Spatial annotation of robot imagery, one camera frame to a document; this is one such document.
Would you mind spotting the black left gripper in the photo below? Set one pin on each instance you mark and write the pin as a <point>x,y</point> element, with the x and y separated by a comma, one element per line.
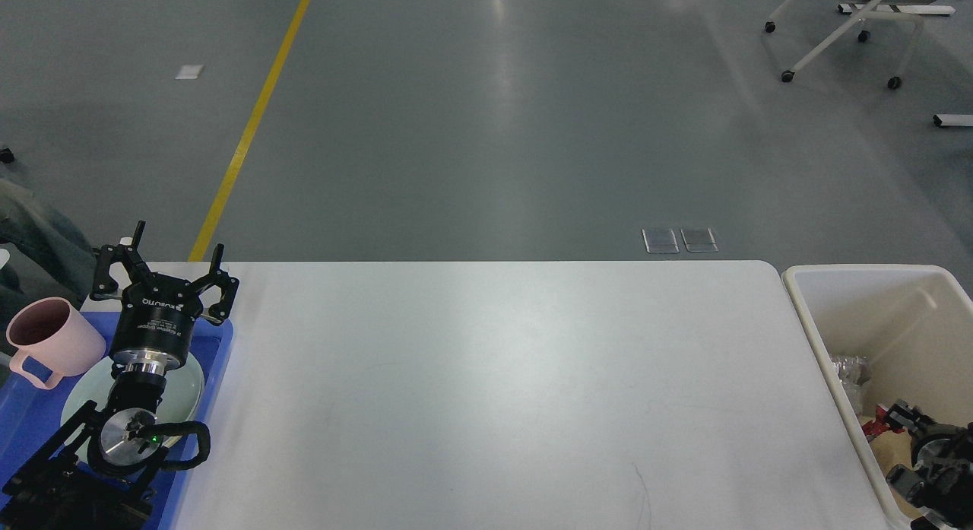
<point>156,325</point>

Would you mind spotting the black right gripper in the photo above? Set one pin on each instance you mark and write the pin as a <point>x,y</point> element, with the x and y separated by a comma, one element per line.
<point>940,480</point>

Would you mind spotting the crushed red can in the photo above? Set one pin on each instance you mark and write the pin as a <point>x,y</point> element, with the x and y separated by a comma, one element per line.
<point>876,424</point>

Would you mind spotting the aluminium foil tray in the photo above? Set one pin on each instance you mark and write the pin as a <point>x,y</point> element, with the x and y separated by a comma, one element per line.
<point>855,375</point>

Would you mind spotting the light green plate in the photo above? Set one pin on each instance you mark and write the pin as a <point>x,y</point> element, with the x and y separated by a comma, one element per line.
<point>180,398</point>

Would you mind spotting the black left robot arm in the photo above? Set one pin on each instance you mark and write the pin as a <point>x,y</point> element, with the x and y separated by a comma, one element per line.
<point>97,469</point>

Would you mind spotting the pink mug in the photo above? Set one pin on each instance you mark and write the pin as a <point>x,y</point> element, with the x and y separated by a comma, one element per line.
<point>52,340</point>

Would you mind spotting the person in jeans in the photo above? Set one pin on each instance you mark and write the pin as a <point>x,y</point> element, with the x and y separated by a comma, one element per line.
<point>45,236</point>

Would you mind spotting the white plastic bin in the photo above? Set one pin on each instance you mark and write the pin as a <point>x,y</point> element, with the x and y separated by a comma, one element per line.
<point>913,323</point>

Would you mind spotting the right floor socket plate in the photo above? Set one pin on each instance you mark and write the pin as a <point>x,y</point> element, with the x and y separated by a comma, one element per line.
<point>699,240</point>

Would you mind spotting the floor socket plate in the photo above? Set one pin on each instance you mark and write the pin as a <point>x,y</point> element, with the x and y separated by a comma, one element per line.
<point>699,240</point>
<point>660,241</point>

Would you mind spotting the left floor socket plate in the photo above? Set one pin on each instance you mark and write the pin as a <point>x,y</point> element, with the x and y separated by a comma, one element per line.
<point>660,241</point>

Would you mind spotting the white bar on floor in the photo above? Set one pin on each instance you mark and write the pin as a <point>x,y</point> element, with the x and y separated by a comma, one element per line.
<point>944,121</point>

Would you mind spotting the white rolling chair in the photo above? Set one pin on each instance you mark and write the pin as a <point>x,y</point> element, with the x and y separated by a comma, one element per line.
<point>859,12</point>

